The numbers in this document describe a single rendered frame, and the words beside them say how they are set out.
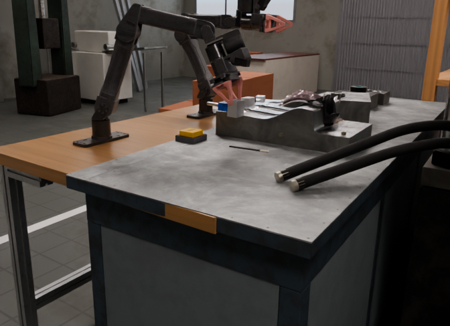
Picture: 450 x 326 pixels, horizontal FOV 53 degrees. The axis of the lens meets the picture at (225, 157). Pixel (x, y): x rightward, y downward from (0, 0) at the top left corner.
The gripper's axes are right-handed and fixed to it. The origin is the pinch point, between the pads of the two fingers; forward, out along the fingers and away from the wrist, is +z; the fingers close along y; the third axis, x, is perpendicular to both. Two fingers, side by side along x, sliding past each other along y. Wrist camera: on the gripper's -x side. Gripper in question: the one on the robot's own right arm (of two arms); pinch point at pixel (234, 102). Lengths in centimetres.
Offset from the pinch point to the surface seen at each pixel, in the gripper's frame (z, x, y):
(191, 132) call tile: 3.7, 17.6, -4.8
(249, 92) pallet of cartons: -30, 135, 256
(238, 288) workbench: 43, -13, -50
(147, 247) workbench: 29, 9, -50
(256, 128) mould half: 10.6, 1.9, 10.1
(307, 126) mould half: 16.2, -16.5, 9.9
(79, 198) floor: 8, 192, 75
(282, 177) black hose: 25.6, -20.6, -25.5
